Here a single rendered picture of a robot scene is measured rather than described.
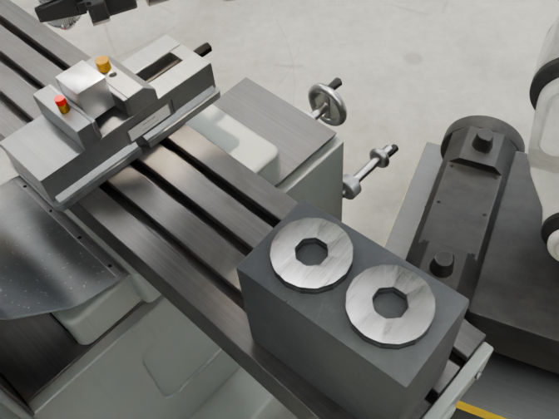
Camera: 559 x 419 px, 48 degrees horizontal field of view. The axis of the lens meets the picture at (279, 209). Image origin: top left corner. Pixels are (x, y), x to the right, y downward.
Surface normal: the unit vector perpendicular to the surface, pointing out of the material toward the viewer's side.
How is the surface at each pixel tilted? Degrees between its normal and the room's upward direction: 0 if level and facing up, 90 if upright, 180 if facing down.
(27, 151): 0
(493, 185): 0
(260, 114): 0
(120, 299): 90
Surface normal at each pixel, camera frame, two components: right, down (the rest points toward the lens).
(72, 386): 0.73, 0.52
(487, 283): -0.07, -0.59
